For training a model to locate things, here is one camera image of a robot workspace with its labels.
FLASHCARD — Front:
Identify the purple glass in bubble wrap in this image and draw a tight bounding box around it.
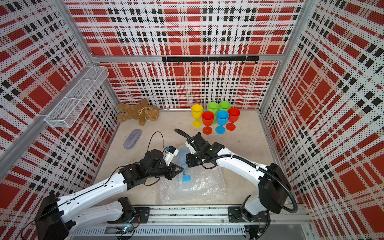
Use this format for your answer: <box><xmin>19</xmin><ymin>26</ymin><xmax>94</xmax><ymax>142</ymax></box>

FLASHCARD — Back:
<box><xmin>123</xmin><ymin>129</ymin><xmax>142</xmax><ymax>149</ymax></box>

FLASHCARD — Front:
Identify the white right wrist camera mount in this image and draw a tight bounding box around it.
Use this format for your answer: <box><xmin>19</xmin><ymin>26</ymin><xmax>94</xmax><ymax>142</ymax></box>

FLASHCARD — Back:
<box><xmin>186</xmin><ymin>140</ymin><xmax>209</xmax><ymax>155</ymax></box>

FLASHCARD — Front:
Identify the yellow glass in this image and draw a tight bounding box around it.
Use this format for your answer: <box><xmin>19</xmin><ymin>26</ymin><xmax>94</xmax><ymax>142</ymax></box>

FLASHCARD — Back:
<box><xmin>191</xmin><ymin>105</ymin><xmax>204</xmax><ymax>128</ymax></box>

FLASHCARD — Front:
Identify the brown teddy bear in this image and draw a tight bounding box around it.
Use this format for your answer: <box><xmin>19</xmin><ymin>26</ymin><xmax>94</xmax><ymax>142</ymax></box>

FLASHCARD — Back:
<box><xmin>117</xmin><ymin>99</ymin><xmax>160</xmax><ymax>126</ymax></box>

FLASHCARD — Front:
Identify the bubble wrap sheet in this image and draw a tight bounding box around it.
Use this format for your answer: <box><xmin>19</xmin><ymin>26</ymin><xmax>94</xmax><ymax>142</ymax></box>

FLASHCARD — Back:
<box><xmin>156</xmin><ymin>167</ymin><xmax>227</xmax><ymax>205</ymax></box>

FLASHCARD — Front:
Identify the black hook rail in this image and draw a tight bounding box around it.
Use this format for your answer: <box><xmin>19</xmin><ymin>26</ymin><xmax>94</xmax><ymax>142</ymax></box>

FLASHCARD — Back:
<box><xmin>162</xmin><ymin>56</ymin><xmax>260</xmax><ymax>64</ymax></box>

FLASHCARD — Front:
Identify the white wire mesh basket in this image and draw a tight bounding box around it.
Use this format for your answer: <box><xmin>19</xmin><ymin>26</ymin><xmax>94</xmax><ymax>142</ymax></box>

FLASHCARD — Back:
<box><xmin>45</xmin><ymin>65</ymin><xmax>109</xmax><ymax>128</ymax></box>

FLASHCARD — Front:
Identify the light blue glass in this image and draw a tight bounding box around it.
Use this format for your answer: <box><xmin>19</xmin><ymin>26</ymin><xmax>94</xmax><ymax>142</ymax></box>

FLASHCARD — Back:
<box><xmin>216</xmin><ymin>111</ymin><xmax>229</xmax><ymax>135</ymax></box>

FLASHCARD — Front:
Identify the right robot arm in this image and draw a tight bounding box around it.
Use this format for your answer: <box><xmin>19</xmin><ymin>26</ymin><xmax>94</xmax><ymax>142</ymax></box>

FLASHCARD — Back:
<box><xmin>175</xmin><ymin>129</ymin><xmax>298</xmax><ymax>219</ymax></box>

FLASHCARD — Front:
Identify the red glass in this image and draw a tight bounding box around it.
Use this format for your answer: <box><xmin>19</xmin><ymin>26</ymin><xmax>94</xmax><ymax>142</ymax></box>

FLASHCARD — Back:
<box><xmin>226</xmin><ymin>108</ymin><xmax>241</xmax><ymax>131</ymax></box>

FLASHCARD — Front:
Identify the pink glass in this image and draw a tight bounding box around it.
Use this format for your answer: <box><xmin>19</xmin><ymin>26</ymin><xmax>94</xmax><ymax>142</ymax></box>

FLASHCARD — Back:
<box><xmin>202</xmin><ymin>112</ymin><xmax>215</xmax><ymax>135</ymax></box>

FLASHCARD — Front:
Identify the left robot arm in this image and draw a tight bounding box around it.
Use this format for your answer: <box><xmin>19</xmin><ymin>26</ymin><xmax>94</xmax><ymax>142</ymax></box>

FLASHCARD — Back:
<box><xmin>32</xmin><ymin>146</ymin><xmax>184</xmax><ymax>240</ymax></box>

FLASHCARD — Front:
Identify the green wine glass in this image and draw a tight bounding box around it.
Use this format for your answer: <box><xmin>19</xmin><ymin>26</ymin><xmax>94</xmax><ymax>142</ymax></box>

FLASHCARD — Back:
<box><xmin>207</xmin><ymin>102</ymin><xmax>220</xmax><ymax>125</ymax></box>
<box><xmin>219</xmin><ymin>101</ymin><xmax>231</xmax><ymax>112</ymax></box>

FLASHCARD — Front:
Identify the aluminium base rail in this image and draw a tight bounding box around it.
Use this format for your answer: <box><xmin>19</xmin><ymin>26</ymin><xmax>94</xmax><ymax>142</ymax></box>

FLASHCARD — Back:
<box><xmin>70</xmin><ymin>205</ymin><xmax>316</xmax><ymax>240</ymax></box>

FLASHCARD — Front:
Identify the green circuit board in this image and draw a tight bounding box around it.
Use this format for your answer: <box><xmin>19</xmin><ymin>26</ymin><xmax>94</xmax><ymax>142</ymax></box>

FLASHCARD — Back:
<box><xmin>115</xmin><ymin>225</ymin><xmax>135</xmax><ymax>237</ymax></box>

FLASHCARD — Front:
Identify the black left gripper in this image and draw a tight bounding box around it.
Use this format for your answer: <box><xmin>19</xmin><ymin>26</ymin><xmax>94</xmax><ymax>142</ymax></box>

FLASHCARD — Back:
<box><xmin>147</xmin><ymin>161</ymin><xmax>184</xmax><ymax>181</ymax></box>

